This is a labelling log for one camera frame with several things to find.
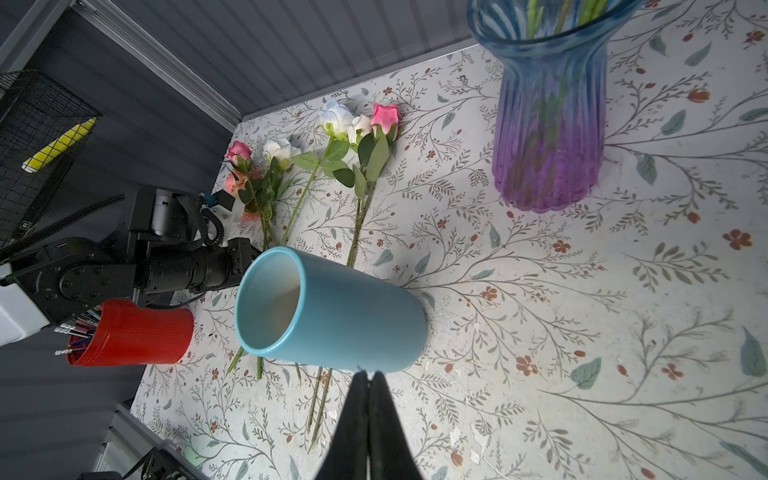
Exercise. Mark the small pink bud stem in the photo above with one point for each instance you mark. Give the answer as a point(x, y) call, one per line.
point(278, 160)

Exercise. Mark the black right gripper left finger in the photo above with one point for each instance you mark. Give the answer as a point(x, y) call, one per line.
point(348, 452)

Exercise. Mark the teal cylindrical vase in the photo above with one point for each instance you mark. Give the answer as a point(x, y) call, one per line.
point(298, 307)

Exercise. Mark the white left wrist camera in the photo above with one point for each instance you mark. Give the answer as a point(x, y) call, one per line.
point(177, 215)

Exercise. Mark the white and magenta rosebud stems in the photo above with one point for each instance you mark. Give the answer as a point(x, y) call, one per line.
point(384, 125)

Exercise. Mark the pink double carnation stem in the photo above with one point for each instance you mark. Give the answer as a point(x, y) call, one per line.
point(250, 189)

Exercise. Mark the purple ribbed glass vase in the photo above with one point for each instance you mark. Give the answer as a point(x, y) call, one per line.
point(551, 119)

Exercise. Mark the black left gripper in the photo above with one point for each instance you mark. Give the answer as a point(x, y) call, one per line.
point(198, 270)

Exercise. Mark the red pen cup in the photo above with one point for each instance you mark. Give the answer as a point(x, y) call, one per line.
point(128, 335)

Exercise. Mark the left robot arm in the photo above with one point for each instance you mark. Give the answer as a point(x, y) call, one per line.
point(167, 241)

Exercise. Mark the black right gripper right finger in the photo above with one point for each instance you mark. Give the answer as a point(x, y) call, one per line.
point(389, 454)

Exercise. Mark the black wire wall basket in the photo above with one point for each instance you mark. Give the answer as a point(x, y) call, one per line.
point(43, 128)

